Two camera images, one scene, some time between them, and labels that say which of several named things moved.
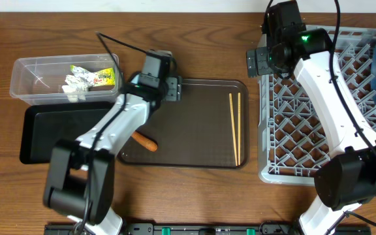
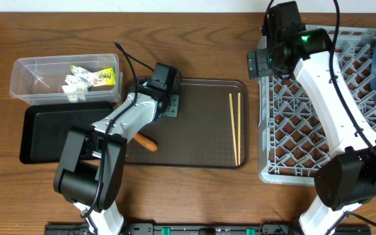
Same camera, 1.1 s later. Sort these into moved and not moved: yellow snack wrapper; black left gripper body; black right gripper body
Moved: black left gripper body
Not moved: black right gripper body; yellow snack wrapper
